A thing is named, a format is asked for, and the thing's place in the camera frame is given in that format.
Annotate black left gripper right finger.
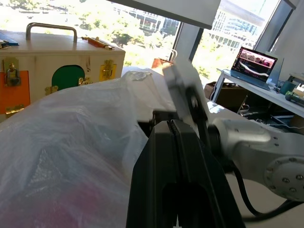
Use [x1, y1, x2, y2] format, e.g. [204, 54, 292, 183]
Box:
[171, 119, 246, 228]

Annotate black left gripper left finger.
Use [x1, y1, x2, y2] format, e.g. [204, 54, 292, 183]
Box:
[125, 120, 178, 228]

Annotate translucent white plastic bag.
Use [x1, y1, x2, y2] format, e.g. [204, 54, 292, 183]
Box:
[0, 70, 176, 228]

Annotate brown wooden object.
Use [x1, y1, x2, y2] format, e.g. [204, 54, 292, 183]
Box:
[151, 57, 175, 70]

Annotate brown cardboard box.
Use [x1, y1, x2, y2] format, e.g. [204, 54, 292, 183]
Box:
[203, 81, 250, 113]

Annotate white side desk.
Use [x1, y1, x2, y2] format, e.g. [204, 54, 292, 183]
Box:
[210, 69, 304, 119]

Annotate open laptop computer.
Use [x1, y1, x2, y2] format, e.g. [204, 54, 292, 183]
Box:
[229, 46, 278, 91]

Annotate white roller blind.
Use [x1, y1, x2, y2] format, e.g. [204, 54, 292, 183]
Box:
[106, 0, 221, 30]

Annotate dark green mug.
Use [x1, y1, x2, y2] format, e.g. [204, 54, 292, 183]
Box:
[280, 80, 296, 95]

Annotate blue flat plate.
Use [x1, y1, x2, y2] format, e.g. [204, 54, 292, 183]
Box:
[0, 31, 19, 48]

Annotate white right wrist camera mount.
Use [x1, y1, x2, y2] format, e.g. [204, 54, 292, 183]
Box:
[162, 57, 210, 137]

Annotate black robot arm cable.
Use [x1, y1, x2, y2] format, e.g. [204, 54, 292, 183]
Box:
[223, 161, 304, 218]

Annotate wooden latch box with handle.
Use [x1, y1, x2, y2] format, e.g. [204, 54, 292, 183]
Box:
[0, 22, 126, 124]

